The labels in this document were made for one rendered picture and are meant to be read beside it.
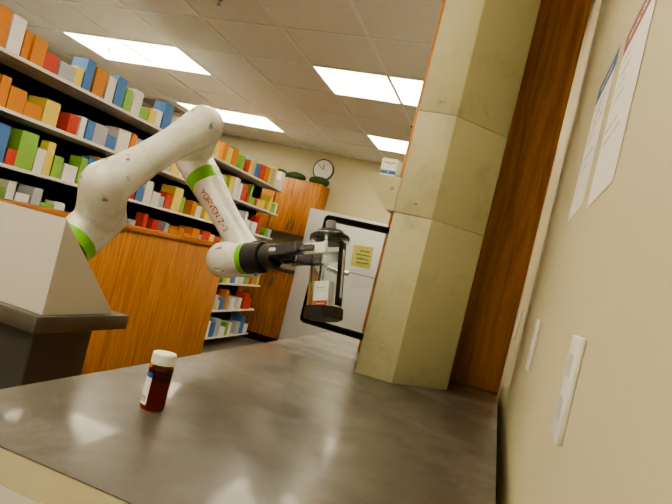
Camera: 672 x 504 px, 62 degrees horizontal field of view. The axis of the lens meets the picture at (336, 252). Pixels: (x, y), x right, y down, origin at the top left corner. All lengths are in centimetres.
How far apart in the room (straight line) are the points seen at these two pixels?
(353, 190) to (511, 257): 568
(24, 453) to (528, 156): 167
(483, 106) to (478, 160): 15
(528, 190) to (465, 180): 36
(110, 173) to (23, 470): 98
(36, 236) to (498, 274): 137
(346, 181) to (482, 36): 593
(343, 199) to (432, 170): 593
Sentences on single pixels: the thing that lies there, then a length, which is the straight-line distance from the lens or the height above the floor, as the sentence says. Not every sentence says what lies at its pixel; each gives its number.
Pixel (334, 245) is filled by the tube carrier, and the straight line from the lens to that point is 145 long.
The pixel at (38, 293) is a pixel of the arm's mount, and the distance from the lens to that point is 152.
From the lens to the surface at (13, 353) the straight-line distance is 161.
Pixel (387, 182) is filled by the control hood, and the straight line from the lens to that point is 161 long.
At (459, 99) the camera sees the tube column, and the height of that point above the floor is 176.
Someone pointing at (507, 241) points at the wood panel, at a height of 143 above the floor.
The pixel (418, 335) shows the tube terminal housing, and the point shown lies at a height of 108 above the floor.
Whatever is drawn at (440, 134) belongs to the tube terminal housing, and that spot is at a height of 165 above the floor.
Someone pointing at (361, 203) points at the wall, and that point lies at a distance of 743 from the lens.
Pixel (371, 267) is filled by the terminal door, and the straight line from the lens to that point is 192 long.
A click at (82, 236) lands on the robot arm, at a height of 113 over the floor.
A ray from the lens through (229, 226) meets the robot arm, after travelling 179.
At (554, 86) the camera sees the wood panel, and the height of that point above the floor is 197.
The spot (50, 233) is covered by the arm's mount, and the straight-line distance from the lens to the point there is 151.
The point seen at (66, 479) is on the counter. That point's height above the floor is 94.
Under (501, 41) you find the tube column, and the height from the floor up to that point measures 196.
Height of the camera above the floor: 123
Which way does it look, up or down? 1 degrees up
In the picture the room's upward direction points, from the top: 14 degrees clockwise
